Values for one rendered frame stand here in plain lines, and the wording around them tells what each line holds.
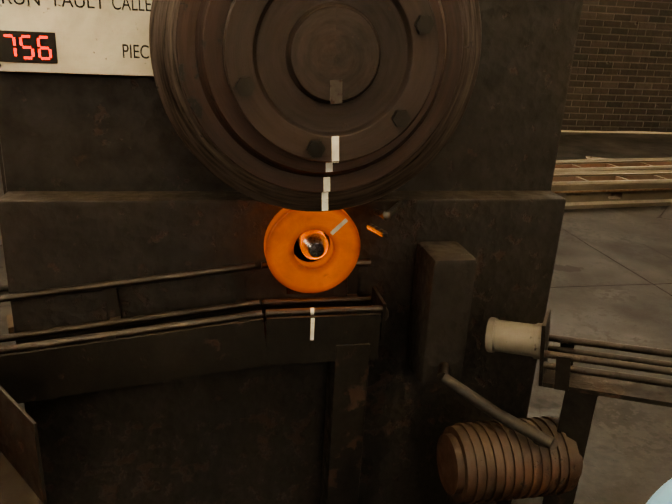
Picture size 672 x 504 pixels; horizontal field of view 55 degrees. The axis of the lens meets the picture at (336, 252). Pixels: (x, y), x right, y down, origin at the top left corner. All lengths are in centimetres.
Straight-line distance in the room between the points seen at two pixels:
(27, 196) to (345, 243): 50
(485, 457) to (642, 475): 104
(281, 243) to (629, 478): 135
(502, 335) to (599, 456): 105
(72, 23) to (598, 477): 169
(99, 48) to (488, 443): 86
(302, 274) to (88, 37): 48
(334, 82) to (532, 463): 68
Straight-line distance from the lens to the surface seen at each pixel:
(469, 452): 109
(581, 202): 476
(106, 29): 107
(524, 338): 110
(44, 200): 109
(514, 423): 110
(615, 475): 205
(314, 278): 103
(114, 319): 112
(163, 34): 93
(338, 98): 86
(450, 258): 107
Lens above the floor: 116
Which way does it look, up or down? 20 degrees down
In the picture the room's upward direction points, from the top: 3 degrees clockwise
